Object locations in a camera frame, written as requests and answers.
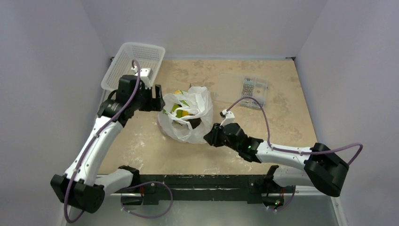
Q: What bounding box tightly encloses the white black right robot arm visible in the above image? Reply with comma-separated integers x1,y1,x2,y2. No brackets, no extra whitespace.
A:
204,123,349,197

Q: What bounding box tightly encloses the white plastic shopping bag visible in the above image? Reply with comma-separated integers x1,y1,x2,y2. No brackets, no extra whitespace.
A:
158,87,213,144

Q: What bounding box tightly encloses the yellow fake fruit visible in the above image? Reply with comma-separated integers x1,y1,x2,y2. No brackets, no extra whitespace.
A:
176,110,190,118

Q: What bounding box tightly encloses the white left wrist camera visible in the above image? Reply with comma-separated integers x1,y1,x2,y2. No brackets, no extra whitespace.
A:
131,66,153,88

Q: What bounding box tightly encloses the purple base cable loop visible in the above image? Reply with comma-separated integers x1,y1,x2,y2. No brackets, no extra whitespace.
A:
120,181,174,219

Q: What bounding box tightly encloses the green fake fruit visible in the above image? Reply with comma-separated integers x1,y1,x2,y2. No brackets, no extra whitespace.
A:
170,104,182,113

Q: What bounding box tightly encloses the dark brown fake fruit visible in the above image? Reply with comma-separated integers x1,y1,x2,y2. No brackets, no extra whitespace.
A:
188,118,202,129

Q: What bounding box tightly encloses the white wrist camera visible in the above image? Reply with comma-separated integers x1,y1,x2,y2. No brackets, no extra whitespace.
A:
131,66,153,88
220,109,235,127

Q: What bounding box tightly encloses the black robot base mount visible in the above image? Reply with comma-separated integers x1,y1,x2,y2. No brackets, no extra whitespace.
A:
116,165,295,206

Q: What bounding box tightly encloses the white plastic perforated basket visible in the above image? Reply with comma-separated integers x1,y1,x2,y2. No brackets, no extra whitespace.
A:
101,42,166,91

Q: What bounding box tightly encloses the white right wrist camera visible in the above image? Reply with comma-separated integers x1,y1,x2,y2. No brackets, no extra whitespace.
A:
220,109,235,127

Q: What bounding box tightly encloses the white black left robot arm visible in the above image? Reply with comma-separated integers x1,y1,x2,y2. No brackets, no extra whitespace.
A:
50,75,165,213

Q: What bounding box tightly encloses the clear plastic screw organizer box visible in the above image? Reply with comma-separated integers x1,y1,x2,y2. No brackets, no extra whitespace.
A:
213,73,268,109

